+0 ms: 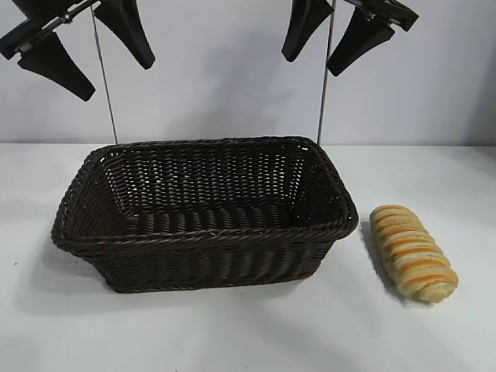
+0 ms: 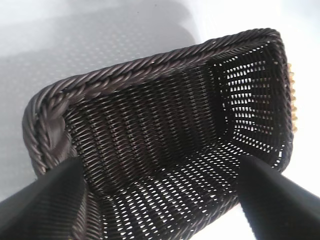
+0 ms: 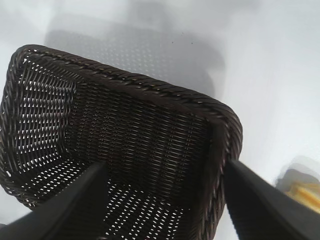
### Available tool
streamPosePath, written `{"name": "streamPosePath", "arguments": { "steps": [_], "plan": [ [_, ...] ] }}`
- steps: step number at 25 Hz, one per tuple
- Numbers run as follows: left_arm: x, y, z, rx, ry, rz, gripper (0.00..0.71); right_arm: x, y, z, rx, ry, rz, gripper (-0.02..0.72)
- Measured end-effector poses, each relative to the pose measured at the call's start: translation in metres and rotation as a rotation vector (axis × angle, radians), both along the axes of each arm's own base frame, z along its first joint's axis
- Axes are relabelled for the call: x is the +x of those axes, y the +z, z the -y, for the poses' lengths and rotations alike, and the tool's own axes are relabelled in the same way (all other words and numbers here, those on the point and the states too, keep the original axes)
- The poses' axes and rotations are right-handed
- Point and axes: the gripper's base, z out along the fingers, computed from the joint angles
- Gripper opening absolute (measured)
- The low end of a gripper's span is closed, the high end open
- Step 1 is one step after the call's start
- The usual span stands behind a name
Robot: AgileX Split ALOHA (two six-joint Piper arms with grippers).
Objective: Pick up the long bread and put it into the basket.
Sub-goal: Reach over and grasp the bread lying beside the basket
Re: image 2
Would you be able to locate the long striped bread loaf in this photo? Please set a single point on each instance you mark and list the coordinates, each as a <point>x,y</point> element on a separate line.
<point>292,82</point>

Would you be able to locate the dark brown wicker basket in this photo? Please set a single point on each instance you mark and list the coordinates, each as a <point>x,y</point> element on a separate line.
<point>150,125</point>

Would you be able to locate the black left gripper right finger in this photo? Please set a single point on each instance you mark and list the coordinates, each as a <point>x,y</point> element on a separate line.
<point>280,212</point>

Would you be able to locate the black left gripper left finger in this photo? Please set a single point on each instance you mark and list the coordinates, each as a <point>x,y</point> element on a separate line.
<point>37,215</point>

